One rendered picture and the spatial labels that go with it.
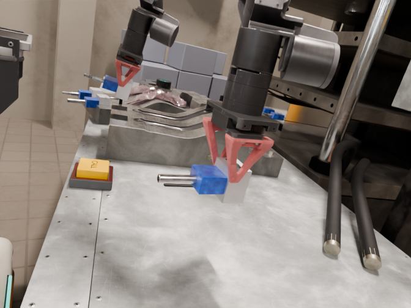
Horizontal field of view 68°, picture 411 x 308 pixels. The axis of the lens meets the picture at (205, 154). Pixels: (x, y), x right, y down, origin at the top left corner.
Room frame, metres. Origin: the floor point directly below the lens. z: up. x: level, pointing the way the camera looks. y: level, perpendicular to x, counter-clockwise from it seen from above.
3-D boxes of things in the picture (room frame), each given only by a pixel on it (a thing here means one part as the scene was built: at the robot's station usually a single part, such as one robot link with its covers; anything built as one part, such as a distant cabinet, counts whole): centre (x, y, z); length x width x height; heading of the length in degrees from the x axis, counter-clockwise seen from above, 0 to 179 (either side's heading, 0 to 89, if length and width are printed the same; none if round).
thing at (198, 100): (1.21, 0.25, 0.85); 0.50 x 0.26 x 0.11; 126
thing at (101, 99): (1.00, 0.43, 0.85); 0.13 x 0.05 x 0.05; 126
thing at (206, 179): (0.41, 0.00, 0.93); 0.13 x 0.05 x 0.05; 119
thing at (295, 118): (1.68, -0.53, 0.87); 0.50 x 0.27 x 0.17; 109
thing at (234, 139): (0.41, -0.04, 0.99); 0.07 x 0.07 x 0.09; 29
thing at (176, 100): (1.20, 0.25, 0.90); 0.26 x 0.18 x 0.08; 126
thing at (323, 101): (1.77, -0.63, 1.01); 1.10 x 0.74 x 0.05; 19
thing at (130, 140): (0.90, 0.05, 0.87); 0.50 x 0.26 x 0.14; 109
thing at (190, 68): (3.31, 0.47, 0.56); 1.13 x 0.75 x 1.12; 125
